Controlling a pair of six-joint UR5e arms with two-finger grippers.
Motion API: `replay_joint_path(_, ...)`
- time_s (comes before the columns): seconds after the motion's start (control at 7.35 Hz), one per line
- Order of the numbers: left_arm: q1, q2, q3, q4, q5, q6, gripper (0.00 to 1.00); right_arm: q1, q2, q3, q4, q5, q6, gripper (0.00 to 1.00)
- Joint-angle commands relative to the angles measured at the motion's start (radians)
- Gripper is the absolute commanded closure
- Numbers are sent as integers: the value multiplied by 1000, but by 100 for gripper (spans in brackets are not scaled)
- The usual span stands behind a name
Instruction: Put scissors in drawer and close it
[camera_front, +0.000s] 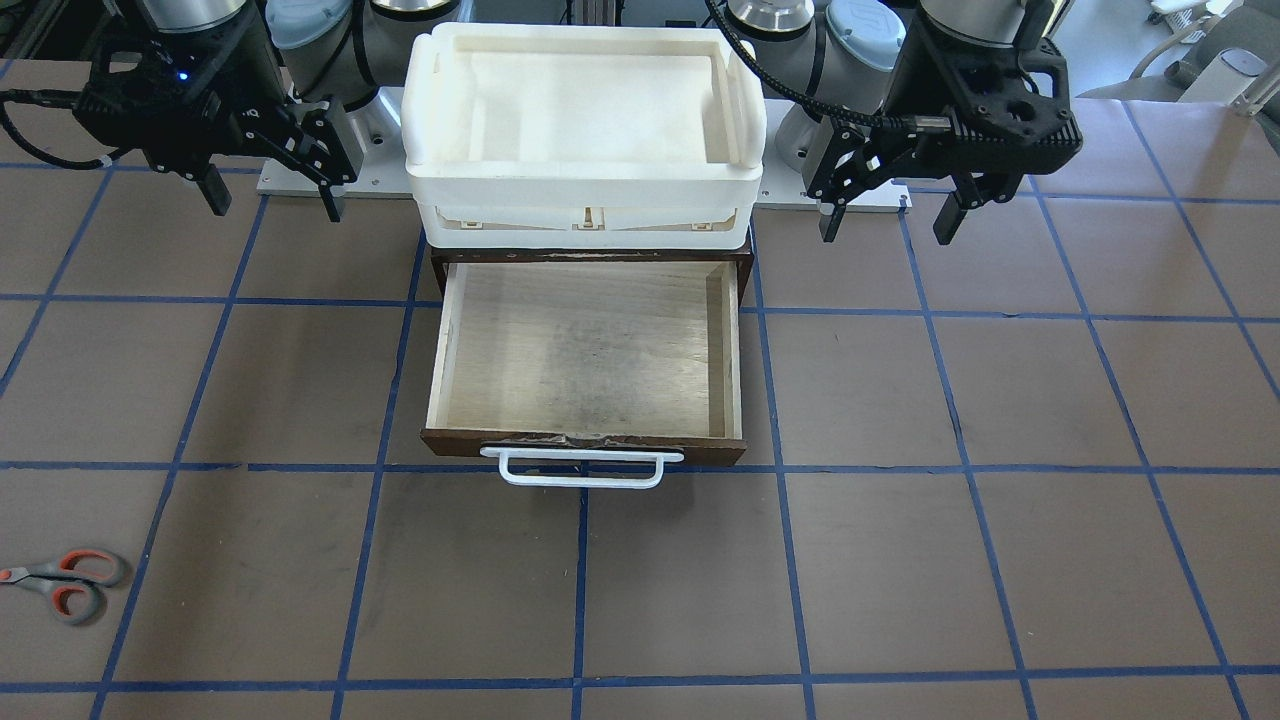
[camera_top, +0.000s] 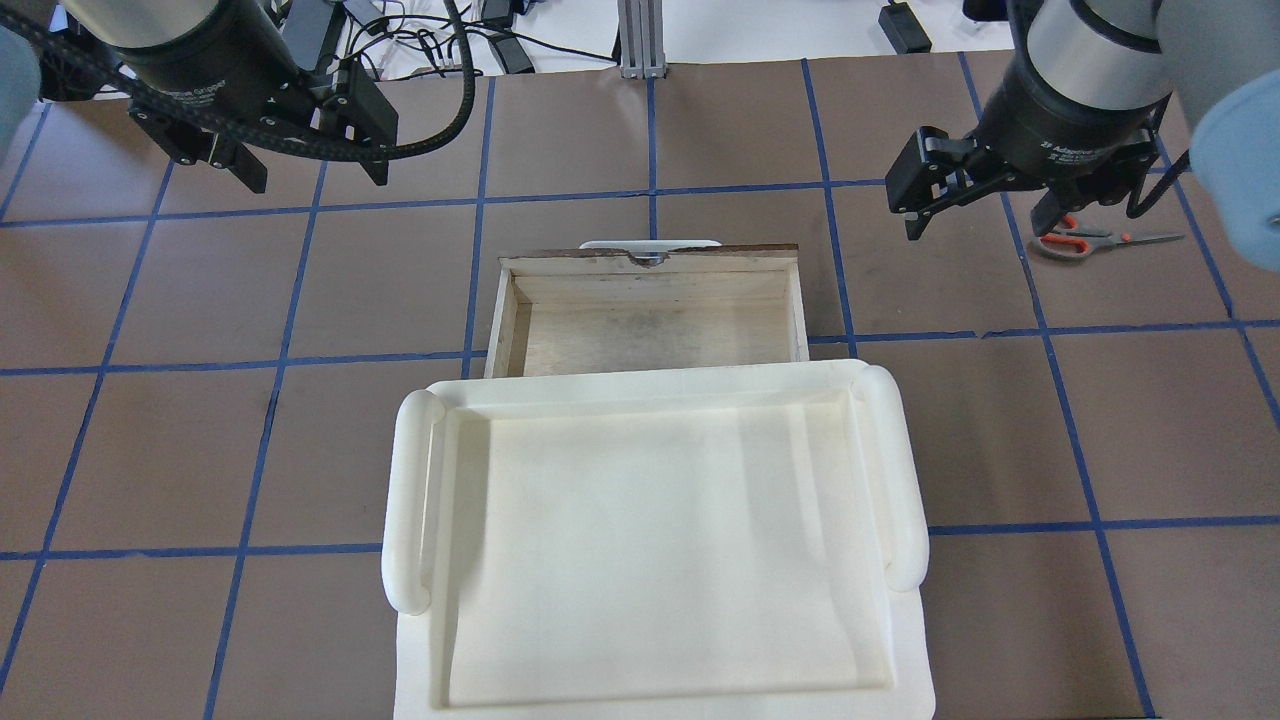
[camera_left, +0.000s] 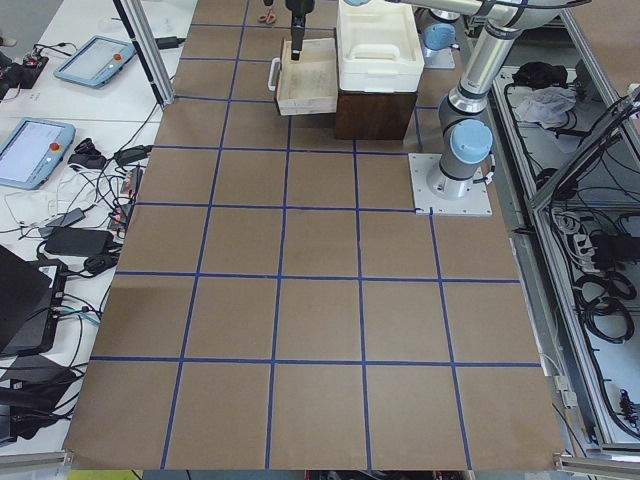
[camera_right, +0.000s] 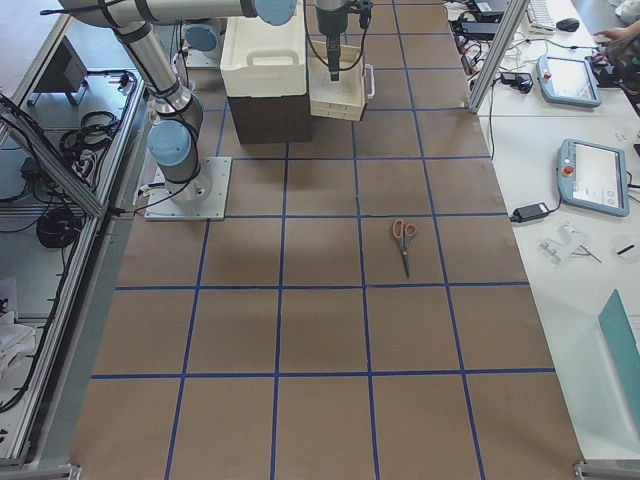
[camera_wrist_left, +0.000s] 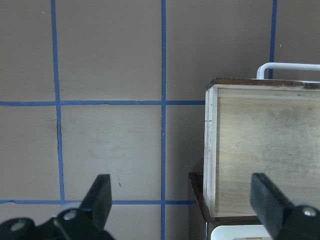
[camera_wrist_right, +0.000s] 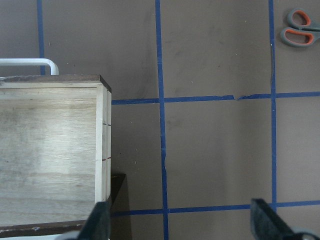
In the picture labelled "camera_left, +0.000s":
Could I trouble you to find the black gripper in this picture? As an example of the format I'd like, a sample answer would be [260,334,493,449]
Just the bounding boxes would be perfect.
[285,0,313,61]

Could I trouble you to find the orange grey handled scissors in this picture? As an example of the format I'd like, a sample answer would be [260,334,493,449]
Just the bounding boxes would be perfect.
[258,11,276,25]

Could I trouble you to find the wooden drawer with white handle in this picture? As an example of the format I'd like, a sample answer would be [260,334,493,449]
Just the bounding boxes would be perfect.
[267,38,338,116]

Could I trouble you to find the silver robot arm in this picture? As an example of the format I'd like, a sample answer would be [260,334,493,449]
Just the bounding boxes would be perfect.
[411,1,566,200]
[285,0,460,61]

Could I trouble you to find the white foam box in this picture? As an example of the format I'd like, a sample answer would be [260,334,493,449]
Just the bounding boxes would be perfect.
[337,1,424,93]

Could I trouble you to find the dark brown wooden cabinet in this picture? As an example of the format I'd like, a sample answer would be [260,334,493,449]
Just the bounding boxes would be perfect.
[334,90,418,140]

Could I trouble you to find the blue teach pendant far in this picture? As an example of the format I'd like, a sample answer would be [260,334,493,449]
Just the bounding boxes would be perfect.
[54,35,136,88]

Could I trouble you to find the blue teach pendant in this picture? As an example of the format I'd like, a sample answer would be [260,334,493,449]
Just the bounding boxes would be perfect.
[54,35,136,88]
[1,117,76,190]

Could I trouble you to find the white crumpled cloth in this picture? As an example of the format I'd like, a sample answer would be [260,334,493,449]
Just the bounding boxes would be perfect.
[514,86,577,129]

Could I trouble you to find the blue teach pendant near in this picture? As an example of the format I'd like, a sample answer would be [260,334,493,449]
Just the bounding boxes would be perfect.
[1,117,76,190]

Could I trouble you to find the black power adapter brick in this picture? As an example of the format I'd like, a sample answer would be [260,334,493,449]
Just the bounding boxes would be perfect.
[44,227,114,257]

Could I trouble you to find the black laptop computer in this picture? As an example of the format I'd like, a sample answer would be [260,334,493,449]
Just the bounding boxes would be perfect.
[1,247,67,357]

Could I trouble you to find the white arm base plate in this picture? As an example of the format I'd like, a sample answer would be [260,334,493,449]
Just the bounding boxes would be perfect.
[422,37,455,70]
[408,153,492,217]

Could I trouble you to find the aluminium frame post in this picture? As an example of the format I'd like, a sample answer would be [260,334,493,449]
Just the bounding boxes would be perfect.
[113,0,175,108]

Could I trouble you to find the aluminium side rail frame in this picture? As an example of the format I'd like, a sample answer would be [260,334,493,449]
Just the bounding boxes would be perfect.
[492,1,639,459]

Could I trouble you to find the black coiled cable bundle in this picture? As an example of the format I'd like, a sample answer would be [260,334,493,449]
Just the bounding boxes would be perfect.
[572,269,639,346]

